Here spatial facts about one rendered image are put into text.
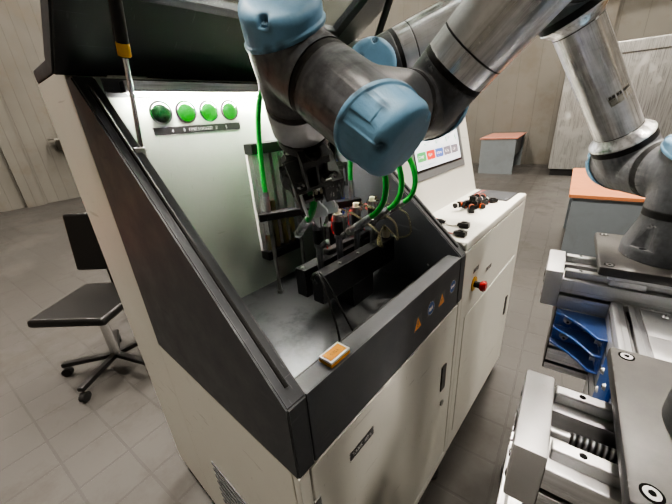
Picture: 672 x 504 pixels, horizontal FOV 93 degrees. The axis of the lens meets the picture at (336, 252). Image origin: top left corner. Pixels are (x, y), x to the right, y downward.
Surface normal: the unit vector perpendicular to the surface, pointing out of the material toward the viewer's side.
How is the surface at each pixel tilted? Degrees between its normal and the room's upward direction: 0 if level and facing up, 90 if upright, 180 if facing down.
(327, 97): 78
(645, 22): 90
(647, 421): 0
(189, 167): 90
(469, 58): 106
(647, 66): 90
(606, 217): 90
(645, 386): 0
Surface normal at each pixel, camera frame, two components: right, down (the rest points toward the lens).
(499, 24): -0.38, 0.62
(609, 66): -0.09, 0.46
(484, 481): -0.07, -0.92
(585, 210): -0.57, 0.36
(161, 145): 0.75, 0.21
